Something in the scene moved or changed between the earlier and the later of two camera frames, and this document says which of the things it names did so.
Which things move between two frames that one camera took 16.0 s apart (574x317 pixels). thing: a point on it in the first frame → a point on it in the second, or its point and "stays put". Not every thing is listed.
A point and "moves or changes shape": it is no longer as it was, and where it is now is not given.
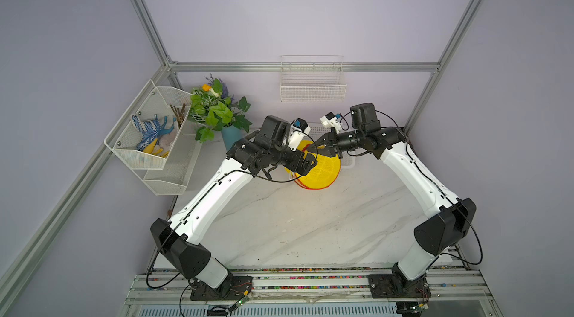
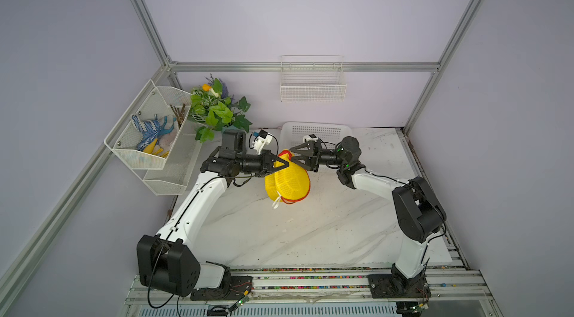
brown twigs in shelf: [179, 114] stays put
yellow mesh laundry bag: [323, 173] moves or changes shape
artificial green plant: [212, 109] stays put
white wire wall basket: [312, 78] stays put
